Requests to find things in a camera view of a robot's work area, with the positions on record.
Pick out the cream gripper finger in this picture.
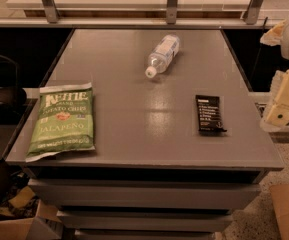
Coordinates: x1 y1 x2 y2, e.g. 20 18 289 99
260 20 286 46
260 69 289 132

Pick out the cardboard box left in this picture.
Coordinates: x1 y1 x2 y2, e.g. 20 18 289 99
0 201 63 240

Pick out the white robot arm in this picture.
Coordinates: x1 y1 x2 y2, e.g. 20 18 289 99
260 16 289 132

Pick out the black rxbar chocolate bar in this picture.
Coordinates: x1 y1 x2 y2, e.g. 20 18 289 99
195 95 226 133

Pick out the black chair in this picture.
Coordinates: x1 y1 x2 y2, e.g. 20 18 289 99
0 55 27 125

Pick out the metal railing frame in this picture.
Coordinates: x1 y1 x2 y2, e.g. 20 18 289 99
0 0 285 29

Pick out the grey drawer cabinet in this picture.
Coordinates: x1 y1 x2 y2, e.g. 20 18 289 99
7 30 283 240

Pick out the green jalapeno chip bag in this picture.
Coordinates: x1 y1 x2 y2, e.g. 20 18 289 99
26 83 95 162

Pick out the clear plastic water bottle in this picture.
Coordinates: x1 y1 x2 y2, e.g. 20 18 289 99
145 35 180 78

